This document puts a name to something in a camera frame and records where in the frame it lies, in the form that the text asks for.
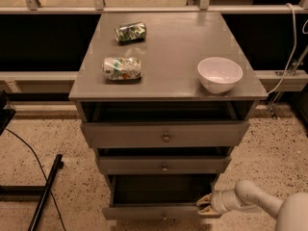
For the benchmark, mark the grey middle drawer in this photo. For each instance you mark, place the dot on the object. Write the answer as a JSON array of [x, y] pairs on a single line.
[[130, 165]]

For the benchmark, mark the metal railing frame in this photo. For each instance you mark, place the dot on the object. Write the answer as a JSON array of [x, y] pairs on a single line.
[[96, 2]]

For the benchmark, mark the black stand base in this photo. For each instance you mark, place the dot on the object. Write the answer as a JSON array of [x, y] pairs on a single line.
[[38, 194]]

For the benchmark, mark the grey drawer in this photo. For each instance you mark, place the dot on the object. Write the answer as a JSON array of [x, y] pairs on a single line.
[[157, 196], [163, 134], [130, 165]]

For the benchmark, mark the dark green crushed can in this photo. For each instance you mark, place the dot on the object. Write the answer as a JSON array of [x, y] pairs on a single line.
[[130, 32]]

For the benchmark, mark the grey drawer cabinet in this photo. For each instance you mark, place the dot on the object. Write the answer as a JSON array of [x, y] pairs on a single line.
[[169, 89]]

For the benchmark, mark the black device at left edge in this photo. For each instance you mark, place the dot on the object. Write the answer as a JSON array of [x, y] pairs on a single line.
[[6, 111]]

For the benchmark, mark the white green crushed can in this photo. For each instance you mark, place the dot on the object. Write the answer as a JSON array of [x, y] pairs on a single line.
[[120, 69]]

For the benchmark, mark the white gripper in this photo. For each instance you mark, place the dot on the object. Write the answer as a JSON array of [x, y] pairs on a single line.
[[217, 202]]

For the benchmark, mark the white bowl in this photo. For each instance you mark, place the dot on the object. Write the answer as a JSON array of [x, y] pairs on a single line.
[[219, 75]]

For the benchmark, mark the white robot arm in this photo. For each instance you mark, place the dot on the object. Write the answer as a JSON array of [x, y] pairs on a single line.
[[290, 214]]

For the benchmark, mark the grey bottom drawer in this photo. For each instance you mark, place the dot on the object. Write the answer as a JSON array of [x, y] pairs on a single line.
[[157, 196]]

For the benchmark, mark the grey top drawer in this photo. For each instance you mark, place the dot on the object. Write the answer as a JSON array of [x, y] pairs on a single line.
[[163, 134]]

